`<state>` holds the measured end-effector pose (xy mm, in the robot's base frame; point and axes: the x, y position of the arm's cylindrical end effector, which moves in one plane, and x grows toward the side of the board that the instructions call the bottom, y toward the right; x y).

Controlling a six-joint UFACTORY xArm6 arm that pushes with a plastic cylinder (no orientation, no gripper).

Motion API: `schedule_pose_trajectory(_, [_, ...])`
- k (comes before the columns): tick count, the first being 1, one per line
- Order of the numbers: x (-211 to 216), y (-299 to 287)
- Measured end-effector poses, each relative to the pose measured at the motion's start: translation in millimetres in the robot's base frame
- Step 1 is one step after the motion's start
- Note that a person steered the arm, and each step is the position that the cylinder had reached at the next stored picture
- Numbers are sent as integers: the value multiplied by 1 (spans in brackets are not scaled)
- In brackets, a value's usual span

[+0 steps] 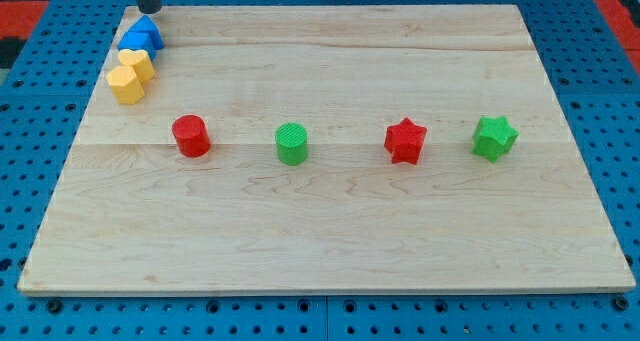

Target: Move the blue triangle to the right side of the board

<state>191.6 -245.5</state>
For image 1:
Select blue triangle block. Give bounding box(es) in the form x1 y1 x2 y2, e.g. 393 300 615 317
129 15 164 50

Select light wooden board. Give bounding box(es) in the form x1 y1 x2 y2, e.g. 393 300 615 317
18 5 635 297

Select green cylinder block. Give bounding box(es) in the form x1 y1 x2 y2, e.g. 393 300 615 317
275 123 308 166

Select red star block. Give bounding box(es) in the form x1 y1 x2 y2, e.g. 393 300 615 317
384 117 428 165

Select red cylinder block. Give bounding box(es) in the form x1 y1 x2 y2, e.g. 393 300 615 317
171 114 211 158

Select green star block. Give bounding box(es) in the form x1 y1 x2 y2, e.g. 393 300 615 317
471 115 519 163

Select yellow heart block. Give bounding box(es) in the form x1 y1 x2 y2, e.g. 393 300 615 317
118 49 155 83

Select yellow hexagon block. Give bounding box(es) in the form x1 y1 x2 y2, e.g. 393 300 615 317
106 66 145 105

